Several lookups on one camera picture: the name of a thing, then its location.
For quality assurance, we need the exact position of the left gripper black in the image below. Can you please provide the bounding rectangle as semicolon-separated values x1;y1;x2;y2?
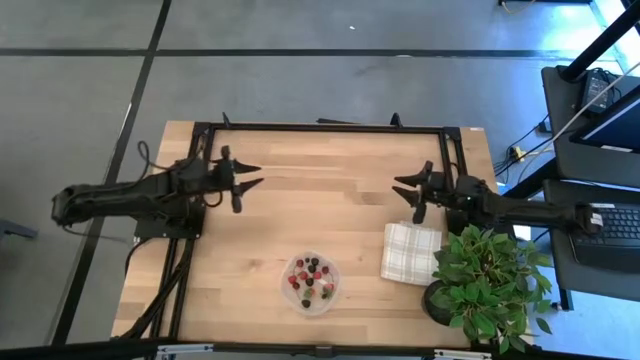
210;146;265;197

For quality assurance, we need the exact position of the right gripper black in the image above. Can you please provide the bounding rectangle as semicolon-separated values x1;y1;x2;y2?
391;160;454;207

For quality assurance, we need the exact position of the clear plastic tupperware container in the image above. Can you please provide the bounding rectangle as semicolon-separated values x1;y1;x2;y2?
279;251;342;317

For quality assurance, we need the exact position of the white plaid folded cloth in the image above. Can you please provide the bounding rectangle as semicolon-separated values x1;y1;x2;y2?
379;220;444;287

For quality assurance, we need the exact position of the black desk leg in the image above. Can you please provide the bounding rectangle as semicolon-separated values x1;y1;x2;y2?
499;159;559;209

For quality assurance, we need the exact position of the green leafy plant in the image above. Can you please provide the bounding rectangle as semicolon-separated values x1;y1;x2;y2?
430;223;554;355

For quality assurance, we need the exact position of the black plant pot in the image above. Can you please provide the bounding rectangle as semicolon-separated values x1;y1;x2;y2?
423;279;459;327

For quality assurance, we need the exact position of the black desk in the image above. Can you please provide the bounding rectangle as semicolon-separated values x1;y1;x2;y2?
542;178;640;304
541;64;640;189

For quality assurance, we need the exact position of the black power adapter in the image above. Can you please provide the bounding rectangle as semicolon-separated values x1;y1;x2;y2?
579;69;624;117

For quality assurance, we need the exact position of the black keyboard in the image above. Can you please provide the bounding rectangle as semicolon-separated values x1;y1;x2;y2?
569;202;640;274

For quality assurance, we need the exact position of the black monitor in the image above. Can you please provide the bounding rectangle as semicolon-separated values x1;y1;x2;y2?
569;84;640;154

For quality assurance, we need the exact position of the grey furniture foot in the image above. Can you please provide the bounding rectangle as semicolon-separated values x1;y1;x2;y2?
0;217;40;241

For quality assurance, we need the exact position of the black diagonal pole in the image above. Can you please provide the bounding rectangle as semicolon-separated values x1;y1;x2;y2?
559;0;640;82

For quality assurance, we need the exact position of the black rig bar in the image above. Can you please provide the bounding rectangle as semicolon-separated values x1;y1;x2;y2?
0;338;640;360

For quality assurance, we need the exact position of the silver bracket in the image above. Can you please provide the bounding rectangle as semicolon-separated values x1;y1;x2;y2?
433;348;494;360

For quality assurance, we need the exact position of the white cable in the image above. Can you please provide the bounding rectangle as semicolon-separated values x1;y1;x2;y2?
547;60;640;146

